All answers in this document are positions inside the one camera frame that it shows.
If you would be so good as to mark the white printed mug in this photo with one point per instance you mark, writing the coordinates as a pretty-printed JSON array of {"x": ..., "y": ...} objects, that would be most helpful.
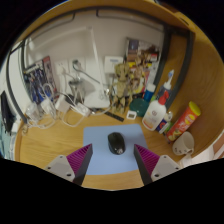
[{"x": 183, "y": 144}]

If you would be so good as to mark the red yellow-lidded chip can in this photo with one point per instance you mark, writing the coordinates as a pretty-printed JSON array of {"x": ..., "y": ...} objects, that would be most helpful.
[{"x": 183, "y": 121}]

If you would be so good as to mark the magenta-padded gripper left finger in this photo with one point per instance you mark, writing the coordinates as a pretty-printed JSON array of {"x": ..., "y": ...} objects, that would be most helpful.
[{"x": 78, "y": 160}]

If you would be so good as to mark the black ruler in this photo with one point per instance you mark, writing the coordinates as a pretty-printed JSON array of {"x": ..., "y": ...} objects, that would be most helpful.
[{"x": 115, "y": 116}]

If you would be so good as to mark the white desk lamp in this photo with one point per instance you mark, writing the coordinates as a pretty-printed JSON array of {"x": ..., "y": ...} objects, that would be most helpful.
[{"x": 96, "y": 100}]

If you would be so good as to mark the white power strip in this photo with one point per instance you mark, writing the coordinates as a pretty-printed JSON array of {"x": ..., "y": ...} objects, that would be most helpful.
[{"x": 80, "y": 109}]

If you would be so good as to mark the colourful figure packaging box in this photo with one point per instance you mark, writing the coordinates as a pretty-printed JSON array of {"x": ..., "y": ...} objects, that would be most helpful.
[{"x": 143, "y": 50}]

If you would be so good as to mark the white wall socket panel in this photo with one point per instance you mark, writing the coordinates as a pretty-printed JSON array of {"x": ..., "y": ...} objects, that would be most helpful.
[{"x": 77, "y": 66}]

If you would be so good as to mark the black computer mouse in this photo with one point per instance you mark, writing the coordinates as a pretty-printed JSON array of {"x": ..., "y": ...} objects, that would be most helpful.
[{"x": 116, "y": 143}]

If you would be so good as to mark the white wall-mounted box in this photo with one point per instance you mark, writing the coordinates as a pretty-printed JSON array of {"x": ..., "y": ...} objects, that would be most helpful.
[{"x": 113, "y": 65}]

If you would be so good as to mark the light blue mouse pad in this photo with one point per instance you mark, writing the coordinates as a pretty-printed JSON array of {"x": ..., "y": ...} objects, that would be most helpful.
[{"x": 100, "y": 150}]

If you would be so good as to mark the dark green round tin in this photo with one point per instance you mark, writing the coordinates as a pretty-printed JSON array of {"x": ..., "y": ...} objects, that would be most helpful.
[{"x": 138, "y": 107}]

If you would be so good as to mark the brown brick-built tree figure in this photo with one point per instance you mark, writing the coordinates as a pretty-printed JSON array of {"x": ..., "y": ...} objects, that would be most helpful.
[{"x": 121, "y": 83}]

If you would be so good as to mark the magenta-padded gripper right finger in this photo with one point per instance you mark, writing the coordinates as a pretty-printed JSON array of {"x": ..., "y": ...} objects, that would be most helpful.
[{"x": 148, "y": 160}]

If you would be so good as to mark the clear domed plastic cup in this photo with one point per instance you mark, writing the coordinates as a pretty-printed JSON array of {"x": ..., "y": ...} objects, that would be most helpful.
[{"x": 33, "y": 112}]

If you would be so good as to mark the white charger block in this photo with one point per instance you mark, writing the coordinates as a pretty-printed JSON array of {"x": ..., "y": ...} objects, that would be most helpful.
[{"x": 47, "y": 106}]

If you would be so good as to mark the grey metal desk frame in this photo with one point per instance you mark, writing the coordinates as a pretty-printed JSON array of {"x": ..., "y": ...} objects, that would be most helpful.
[{"x": 186, "y": 60}]

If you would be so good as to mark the small blue red bottle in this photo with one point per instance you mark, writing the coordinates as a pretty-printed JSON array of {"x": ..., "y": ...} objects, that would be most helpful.
[{"x": 164, "y": 124}]

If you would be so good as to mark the small white square clock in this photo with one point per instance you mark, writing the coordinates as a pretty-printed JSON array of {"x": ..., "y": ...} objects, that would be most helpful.
[{"x": 131, "y": 114}]

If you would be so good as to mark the white red-pump lotion bottle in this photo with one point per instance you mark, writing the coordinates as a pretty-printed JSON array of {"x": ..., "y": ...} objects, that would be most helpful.
[{"x": 154, "y": 115}]

